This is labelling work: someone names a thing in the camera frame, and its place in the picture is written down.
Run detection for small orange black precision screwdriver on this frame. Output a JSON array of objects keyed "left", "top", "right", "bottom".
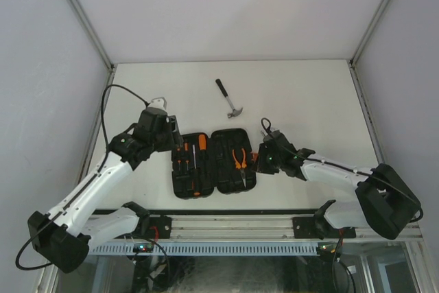
[{"left": 176, "top": 148, "right": 182, "bottom": 175}]

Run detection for orange grip bit screwdriver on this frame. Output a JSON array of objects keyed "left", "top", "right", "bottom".
[{"left": 198, "top": 134, "right": 206, "bottom": 161}]

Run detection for orange handled needle-nose pliers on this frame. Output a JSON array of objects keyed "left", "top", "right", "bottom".
[{"left": 232, "top": 148, "right": 247, "bottom": 188}]

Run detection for black orange handled screwdriver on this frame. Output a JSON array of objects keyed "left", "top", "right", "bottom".
[{"left": 192, "top": 145, "right": 201, "bottom": 197}]

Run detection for black plastic tool case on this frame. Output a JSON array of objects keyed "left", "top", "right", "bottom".
[{"left": 171, "top": 128, "right": 257, "bottom": 199}]

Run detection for black handled claw hammer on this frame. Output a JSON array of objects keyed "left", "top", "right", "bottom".
[{"left": 215, "top": 79, "right": 243, "bottom": 119}]

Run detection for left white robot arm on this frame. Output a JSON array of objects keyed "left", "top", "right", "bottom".
[{"left": 27, "top": 106, "right": 182, "bottom": 273}]

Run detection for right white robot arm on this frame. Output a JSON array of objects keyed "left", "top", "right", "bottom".
[{"left": 252, "top": 130, "right": 423, "bottom": 240}]

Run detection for right black camera cable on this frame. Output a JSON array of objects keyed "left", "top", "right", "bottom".
[{"left": 260, "top": 117, "right": 425, "bottom": 224}]

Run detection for black camera cable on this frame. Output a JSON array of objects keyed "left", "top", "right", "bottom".
[
  {"left": 15, "top": 84, "right": 152, "bottom": 270},
  {"left": 260, "top": 117, "right": 425, "bottom": 224}
]

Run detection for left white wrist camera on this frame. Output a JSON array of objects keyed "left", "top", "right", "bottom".
[{"left": 148, "top": 97, "right": 167, "bottom": 111}]

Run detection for left black camera cable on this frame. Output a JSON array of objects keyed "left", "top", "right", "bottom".
[{"left": 15, "top": 84, "right": 152, "bottom": 270}]

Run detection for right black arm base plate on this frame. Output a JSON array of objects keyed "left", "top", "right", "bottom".
[{"left": 292, "top": 216, "right": 357, "bottom": 239}]

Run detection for aluminium front frame rail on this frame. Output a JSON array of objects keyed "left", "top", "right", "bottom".
[{"left": 49, "top": 213, "right": 423, "bottom": 241}]

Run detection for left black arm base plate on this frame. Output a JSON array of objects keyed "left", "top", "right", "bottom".
[{"left": 132, "top": 215, "right": 172, "bottom": 240}]

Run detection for blue slotted cable duct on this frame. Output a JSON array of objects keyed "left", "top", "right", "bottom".
[{"left": 89, "top": 239, "right": 318, "bottom": 257}]

